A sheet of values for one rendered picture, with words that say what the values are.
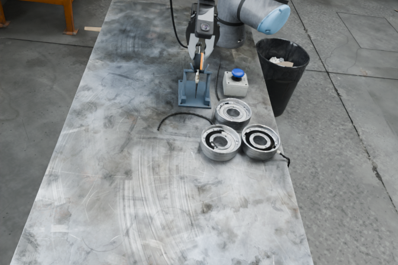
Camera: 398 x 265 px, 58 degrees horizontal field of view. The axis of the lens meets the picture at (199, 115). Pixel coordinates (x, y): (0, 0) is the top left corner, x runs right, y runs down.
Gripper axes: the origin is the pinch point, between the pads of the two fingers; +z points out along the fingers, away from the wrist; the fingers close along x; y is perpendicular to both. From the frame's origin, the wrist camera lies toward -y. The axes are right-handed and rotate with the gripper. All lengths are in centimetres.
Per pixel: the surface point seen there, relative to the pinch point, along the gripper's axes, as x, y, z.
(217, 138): -5.5, -22.7, 11.1
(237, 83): -13.2, -0.4, 7.8
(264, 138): -18.6, -22.1, 10.4
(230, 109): -10.4, -10.6, 10.1
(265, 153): -17.3, -28.6, 9.6
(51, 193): 33, -41, 14
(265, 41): -54, 109, 48
